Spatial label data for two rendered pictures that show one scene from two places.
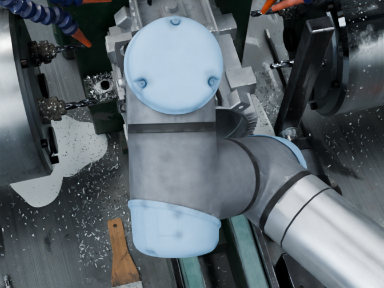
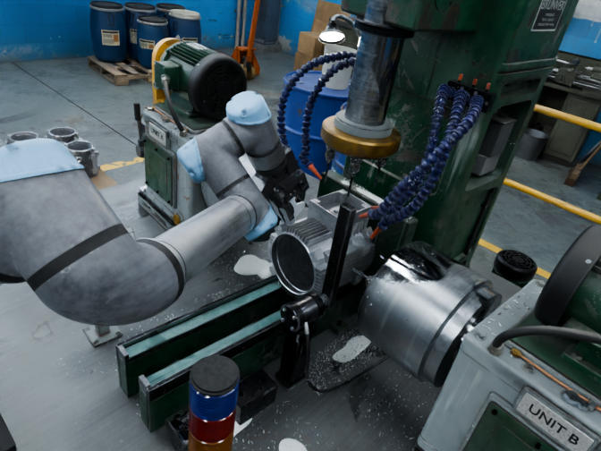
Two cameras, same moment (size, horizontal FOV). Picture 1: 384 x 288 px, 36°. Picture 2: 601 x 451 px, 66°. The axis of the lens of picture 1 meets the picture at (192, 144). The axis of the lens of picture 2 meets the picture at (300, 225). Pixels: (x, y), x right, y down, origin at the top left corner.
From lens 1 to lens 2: 0.78 m
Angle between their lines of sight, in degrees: 48
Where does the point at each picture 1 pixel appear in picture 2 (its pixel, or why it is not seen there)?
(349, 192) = (340, 415)
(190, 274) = (219, 310)
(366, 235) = (223, 209)
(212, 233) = (193, 161)
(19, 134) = not seen: hidden behind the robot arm
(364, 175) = (361, 422)
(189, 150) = (218, 131)
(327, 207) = (232, 202)
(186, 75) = (240, 105)
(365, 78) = (376, 298)
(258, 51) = not seen: hidden behind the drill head
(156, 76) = (234, 100)
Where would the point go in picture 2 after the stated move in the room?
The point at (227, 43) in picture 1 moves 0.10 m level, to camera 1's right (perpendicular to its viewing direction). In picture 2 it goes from (351, 248) to (375, 274)
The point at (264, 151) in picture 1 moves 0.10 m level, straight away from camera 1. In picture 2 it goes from (252, 189) to (305, 191)
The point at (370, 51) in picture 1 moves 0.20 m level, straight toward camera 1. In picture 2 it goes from (388, 284) to (288, 272)
